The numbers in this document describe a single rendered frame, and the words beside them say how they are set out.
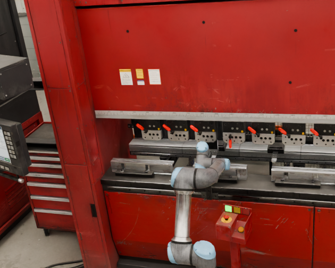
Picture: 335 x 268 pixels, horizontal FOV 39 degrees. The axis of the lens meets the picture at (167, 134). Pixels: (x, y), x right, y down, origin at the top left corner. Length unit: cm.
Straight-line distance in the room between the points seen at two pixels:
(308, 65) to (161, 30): 96
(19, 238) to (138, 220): 148
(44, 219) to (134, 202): 118
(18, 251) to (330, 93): 306
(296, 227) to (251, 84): 107
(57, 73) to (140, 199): 113
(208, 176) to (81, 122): 113
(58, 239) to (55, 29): 219
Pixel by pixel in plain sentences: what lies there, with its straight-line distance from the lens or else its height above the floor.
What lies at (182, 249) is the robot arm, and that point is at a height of 99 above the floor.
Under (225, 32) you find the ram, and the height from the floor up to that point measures 195.
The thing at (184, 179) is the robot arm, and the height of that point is 132.
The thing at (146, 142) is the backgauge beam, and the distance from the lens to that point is 389.
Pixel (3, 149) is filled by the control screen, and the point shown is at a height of 141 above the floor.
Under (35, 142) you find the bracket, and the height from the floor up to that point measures 121.
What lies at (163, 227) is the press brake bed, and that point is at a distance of 375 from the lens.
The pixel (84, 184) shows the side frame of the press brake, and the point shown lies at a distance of 365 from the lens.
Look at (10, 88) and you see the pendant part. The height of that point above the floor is 181.
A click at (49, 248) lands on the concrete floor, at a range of 462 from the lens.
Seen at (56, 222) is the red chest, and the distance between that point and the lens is 456.
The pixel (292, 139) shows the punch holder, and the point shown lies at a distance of 328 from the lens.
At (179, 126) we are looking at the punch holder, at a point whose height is 129.
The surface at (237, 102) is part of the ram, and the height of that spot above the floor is 148.
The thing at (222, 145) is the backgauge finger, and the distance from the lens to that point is 364.
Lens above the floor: 268
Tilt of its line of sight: 25 degrees down
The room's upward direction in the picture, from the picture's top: 7 degrees counter-clockwise
